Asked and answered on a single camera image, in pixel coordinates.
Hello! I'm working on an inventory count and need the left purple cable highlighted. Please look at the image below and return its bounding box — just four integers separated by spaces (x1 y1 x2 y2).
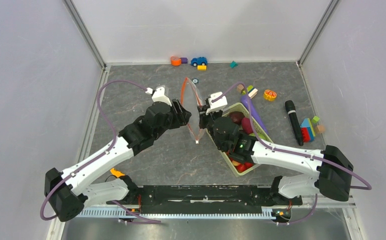
39 79 162 225

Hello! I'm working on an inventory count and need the black microphone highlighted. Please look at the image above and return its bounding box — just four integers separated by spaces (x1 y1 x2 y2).
285 100 304 146

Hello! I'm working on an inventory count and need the brown wooden cube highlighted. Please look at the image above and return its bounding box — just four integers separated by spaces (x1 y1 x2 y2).
236 84 245 94

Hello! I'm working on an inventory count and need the purple eggplant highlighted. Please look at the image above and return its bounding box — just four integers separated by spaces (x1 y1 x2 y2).
240 95 268 134

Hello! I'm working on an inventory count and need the yellow red round toy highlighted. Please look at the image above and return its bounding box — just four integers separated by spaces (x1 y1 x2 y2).
263 89 277 102

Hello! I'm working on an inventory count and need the red lychee bunch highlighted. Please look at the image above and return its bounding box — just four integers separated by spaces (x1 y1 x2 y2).
229 158 254 173

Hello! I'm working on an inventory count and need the green white block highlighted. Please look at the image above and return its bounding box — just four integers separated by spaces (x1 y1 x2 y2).
241 85 258 99

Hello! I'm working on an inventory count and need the green cabbage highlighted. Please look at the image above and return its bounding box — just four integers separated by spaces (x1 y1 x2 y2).
250 132 268 141

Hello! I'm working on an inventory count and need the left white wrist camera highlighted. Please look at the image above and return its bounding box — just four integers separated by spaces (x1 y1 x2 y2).
152 85 172 106

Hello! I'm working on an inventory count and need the dark red apple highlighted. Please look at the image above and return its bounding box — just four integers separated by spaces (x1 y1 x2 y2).
229 111 245 126

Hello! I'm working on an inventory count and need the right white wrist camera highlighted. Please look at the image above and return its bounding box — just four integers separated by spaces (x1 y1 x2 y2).
206 91 228 115

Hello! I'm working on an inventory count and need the colourful block stack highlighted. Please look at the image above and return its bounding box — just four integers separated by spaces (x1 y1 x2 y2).
301 116 326 143

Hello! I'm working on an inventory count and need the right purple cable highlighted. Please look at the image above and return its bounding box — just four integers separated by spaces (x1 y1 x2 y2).
211 81 373 226

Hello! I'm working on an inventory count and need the purple cable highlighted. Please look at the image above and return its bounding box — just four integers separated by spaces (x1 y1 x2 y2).
211 81 373 226
39 79 162 225

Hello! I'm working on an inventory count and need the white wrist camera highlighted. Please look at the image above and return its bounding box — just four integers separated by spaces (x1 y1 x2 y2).
206 91 228 115
152 85 172 106

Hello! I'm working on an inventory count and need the clear zip top bag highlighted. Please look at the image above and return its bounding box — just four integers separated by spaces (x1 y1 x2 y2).
180 77 204 145

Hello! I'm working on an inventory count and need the yellow small block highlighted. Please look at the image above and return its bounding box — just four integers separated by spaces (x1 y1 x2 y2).
197 65 207 71

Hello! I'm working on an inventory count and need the blue toy car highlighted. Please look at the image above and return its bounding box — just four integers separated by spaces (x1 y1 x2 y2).
190 56 208 67

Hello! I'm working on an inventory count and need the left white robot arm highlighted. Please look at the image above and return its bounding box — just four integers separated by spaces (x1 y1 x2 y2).
40 99 192 222

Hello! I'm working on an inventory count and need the teal triangle block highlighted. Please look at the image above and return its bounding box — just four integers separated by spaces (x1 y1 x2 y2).
230 61 238 69

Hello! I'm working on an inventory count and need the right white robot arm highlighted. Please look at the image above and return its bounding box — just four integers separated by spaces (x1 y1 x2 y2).
197 100 354 204

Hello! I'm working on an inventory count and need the purple small block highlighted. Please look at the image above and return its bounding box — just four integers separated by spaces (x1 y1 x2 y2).
180 57 188 64

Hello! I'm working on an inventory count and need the green perforated plastic basket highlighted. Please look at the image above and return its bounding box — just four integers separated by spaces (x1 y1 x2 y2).
199 102 259 177

